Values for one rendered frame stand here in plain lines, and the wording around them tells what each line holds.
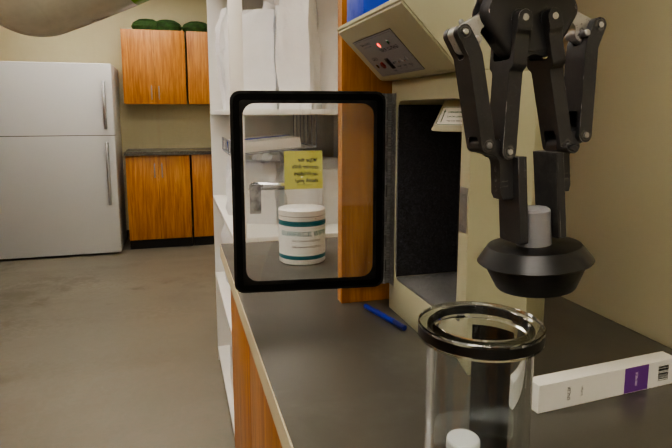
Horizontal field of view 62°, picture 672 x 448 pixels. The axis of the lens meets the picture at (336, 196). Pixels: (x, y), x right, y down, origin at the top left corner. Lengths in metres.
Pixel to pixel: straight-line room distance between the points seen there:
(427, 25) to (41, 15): 0.49
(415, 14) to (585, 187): 0.66
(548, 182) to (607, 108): 0.81
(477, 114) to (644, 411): 0.59
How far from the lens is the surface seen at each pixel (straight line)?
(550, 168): 0.48
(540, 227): 0.47
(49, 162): 5.75
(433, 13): 0.84
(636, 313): 1.26
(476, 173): 0.87
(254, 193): 1.09
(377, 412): 0.83
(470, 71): 0.44
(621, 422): 0.89
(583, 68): 0.49
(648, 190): 1.21
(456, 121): 0.96
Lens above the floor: 1.35
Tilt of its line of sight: 8 degrees down
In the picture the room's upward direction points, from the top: straight up
